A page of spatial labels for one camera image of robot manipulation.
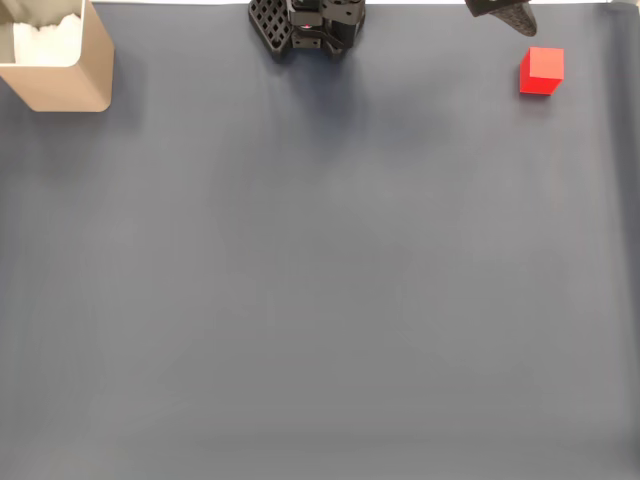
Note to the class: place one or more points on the red cube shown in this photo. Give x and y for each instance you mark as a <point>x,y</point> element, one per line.
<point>542,65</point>

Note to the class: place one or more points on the beige rounded box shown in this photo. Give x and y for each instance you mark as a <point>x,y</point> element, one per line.
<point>70,85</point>

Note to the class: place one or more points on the dark grey-blue mat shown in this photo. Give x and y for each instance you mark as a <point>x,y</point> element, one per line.
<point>320,275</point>

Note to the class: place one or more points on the white crumpled paper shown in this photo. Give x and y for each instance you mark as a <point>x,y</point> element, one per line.
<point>47,42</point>

